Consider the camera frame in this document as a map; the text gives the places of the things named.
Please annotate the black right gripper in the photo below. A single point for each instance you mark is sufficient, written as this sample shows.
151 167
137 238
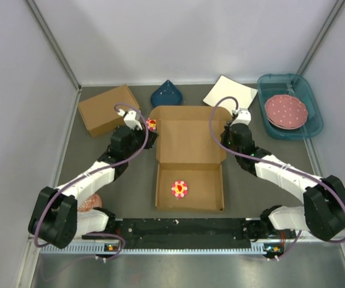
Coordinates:
225 134

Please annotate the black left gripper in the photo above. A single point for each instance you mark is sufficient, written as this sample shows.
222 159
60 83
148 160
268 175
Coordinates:
152 137

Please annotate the brown cardboard box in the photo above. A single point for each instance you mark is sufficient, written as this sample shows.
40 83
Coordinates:
98 113
187 150

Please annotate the pink flower plush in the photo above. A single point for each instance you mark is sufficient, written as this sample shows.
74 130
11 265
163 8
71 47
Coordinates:
151 124
179 189

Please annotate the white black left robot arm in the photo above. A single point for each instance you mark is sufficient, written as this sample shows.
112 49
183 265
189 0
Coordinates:
56 219

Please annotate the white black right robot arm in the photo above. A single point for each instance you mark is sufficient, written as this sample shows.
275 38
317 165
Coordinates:
322 212

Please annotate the closed brown cardboard box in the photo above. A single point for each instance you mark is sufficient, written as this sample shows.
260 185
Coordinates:
98 113

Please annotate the dark blue ceramic bowl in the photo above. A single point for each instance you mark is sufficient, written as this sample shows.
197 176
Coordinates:
166 95

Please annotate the white square plate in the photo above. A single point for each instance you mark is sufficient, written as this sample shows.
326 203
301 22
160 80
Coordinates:
226 87

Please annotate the pink dotted plate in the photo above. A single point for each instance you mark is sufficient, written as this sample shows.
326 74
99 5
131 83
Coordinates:
286 112

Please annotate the teal plastic bin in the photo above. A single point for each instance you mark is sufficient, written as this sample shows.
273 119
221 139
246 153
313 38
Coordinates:
270 85

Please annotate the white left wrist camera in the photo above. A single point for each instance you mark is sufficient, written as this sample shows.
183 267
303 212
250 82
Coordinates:
131 119

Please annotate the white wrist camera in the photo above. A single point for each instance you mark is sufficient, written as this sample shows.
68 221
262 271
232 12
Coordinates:
131 119
241 116

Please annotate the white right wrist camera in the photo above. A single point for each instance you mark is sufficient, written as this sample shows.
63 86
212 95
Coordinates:
241 116

